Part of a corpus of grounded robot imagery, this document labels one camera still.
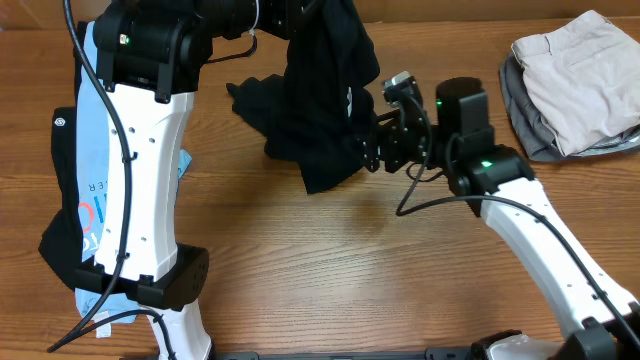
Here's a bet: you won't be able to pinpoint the black t-shirt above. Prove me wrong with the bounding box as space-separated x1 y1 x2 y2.
226 0 380 194

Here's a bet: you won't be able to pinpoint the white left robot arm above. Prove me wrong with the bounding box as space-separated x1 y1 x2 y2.
76 0 320 359

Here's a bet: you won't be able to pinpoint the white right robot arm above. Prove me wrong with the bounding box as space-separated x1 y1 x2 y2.
362 72 639 359

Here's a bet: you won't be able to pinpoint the folded grey garment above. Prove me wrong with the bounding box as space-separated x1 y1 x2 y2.
499 54 639 163

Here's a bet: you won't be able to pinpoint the folded beige shorts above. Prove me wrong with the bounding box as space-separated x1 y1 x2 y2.
511 10 639 156

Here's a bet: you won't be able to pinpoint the light blue printed t-shirt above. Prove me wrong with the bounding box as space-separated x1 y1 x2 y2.
75 21 192 320

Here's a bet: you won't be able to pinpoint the black garment under blue shirt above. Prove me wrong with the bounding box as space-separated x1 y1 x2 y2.
38 50 83 291

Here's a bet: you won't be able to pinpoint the brown cardboard back panel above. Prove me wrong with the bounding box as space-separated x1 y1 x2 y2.
1 0 639 30

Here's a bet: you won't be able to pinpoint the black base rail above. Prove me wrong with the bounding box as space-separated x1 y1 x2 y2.
216 347 475 360

